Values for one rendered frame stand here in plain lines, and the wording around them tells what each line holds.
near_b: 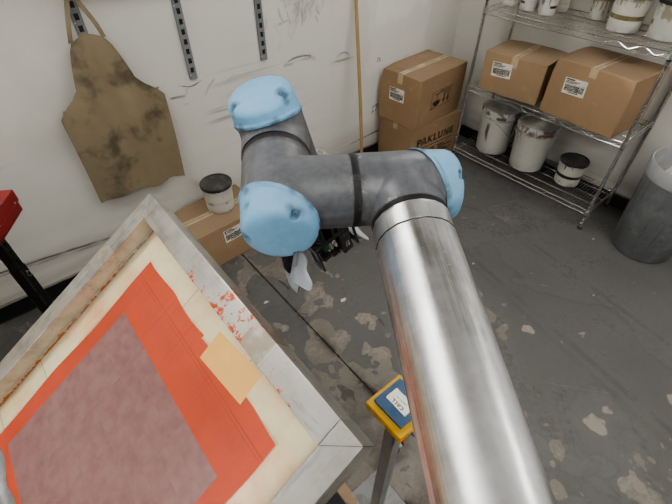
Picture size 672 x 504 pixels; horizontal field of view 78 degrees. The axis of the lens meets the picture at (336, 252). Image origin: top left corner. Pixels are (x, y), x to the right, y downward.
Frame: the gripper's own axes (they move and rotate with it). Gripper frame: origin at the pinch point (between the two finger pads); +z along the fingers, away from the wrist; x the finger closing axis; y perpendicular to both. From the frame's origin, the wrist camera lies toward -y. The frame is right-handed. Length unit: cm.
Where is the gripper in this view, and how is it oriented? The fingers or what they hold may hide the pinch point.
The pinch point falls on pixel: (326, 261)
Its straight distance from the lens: 72.6
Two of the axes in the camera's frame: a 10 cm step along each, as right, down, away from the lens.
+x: 7.4, -6.3, 2.3
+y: 6.3, 5.4, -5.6
